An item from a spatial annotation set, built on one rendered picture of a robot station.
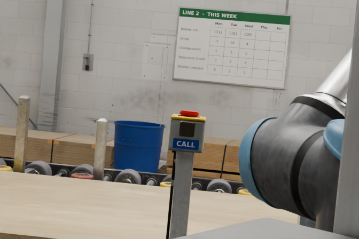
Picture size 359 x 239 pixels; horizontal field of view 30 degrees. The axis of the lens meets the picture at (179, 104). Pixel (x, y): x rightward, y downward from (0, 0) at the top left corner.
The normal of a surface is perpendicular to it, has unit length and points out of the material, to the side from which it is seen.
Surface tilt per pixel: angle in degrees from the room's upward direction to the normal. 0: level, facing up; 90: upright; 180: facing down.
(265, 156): 74
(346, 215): 90
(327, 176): 86
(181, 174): 90
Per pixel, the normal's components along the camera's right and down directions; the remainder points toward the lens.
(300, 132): -0.33, -0.89
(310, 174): -0.86, -0.16
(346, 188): -0.62, -0.01
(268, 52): -0.14, 0.04
